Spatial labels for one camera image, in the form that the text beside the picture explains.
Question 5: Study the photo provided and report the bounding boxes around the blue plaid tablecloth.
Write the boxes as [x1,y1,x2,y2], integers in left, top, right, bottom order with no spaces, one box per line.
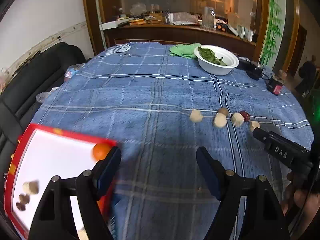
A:
[33,42,313,239]

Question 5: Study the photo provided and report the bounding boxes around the right hand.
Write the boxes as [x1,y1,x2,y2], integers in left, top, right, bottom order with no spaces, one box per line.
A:
[281,171,319,232]

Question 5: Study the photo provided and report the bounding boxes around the black power adapter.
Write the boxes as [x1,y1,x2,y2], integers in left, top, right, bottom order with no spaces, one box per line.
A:
[237,57,264,80]

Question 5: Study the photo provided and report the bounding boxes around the dark jar red label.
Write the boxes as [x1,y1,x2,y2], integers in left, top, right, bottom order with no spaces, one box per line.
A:
[266,75,284,95]

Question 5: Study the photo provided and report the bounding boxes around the clear glass jar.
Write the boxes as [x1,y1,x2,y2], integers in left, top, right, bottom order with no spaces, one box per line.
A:
[202,7,215,29]

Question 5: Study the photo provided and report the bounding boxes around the white bowl with greens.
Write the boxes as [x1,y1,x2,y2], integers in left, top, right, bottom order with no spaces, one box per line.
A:
[194,45,239,76]

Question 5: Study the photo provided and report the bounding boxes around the black sofa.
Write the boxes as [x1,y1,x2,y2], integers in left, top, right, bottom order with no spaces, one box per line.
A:
[0,42,87,170]

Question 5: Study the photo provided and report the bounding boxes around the green cloth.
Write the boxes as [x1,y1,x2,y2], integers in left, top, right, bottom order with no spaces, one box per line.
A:
[169,43,201,59]

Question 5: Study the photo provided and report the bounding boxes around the clear plastic bag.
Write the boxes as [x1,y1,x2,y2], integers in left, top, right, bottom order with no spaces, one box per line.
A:
[36,87,58,103]

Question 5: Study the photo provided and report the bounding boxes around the red jujube in box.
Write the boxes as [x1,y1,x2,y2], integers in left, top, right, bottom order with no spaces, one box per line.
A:
[16,202,25,211]

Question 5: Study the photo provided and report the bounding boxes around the white taro chunk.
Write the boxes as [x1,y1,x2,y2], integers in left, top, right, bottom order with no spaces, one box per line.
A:
[231,113,244,127]
[249,121,260,132]
[189,109,203,122]
[213,112,227,128]
[22,180,39,195]

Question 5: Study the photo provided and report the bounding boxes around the red jujube date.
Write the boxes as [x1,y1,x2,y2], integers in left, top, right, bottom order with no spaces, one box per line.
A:
[19,194,30,205]
[239,111,250,122]

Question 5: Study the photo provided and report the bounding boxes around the red white box lid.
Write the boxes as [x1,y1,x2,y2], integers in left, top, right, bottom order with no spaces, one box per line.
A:
[4,124,117,239]

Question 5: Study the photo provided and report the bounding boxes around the wooden sideboard cabinet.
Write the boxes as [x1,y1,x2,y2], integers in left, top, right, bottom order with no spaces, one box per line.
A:
[83,0,269,61]

